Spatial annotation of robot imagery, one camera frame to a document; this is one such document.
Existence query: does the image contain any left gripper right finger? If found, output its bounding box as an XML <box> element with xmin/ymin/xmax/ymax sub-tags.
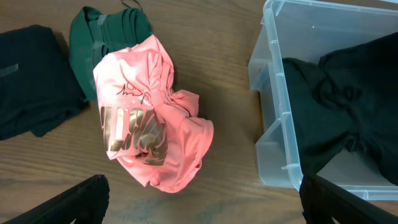
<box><xmin>299</xmin><ymin>174</ymin><xmax>397</xmax><ymax>224</ymax></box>

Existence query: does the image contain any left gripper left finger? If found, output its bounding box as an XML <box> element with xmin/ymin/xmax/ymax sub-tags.
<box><xmin>4</xmin><ymin>174</ymin><xmax>110</xmax><ymax>224</ymax></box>

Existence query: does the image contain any pink printed t-shirt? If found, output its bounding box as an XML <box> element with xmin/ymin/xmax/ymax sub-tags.
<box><xmin>93</xmin><ymin>35</ymin><xmax>214</xmax><ymax>193</ymax></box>

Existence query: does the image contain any black hooded sweatshirt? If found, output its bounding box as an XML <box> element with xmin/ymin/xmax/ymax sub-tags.
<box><xmin>282</xmin><ymin>33</ymin><xmax>397</xmax><ymax>184</ymax></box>

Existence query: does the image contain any black garment with tape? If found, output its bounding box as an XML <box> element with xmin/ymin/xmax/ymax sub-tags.
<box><xmin>1</xmin><ymin>25</ymin><xmax>87</xmax><ymax>140</ymax></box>

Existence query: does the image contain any dark green garment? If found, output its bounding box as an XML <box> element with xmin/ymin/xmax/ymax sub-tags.
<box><xmin>69</xmin><ymin>6</ymin><xmax>152</xmax><ymax>101</ymax></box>

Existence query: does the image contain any clear plastic storage bin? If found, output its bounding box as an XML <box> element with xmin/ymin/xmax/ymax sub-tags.
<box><xmin>248</xmin><ymin>0</ymin><xmax>397</xmax><ymax>189</ymax></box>

